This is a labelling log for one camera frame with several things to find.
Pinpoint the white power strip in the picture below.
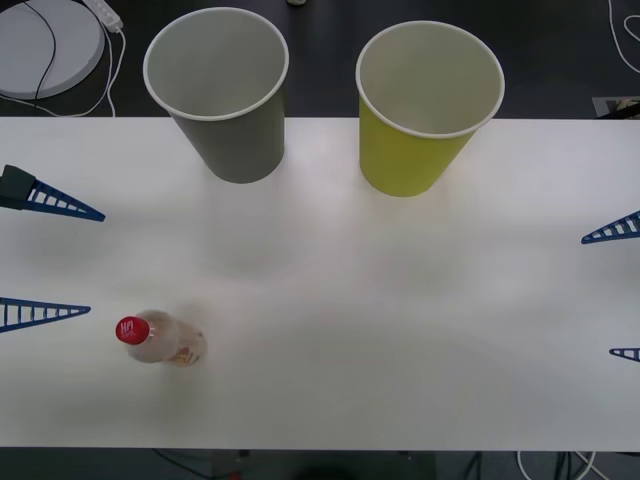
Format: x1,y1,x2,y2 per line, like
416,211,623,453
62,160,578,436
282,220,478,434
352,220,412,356
82,0,124,32

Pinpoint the small red-capped plastic bottle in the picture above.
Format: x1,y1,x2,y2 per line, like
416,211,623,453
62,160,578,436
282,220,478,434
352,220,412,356
115,309,208,370

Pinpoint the long white cable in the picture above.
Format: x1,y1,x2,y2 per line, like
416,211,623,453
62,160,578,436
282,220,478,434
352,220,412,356
608,0,640,74

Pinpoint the yellow-green plastic waste bin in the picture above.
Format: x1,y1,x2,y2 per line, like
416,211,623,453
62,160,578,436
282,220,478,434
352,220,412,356
355,20,506,198

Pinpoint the grey plastic waste bin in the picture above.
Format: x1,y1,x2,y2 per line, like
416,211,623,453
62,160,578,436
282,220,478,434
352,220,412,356
142,6,291,185

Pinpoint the white cable under table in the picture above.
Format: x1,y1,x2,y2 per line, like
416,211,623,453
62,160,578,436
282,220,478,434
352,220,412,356
516,449,609,480

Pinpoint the round pale grey disc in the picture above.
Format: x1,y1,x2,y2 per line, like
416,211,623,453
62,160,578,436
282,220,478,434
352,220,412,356
0,0,107,100

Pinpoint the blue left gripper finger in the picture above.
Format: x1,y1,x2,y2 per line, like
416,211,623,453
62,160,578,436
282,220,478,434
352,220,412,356
0,164,107,223
0,297,92,335

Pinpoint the thin black cable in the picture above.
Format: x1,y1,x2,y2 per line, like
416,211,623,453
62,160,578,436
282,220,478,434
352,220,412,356
19,0,56,101

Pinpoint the white power strip cable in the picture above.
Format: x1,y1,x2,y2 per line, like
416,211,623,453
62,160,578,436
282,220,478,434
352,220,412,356
0,27,127,119

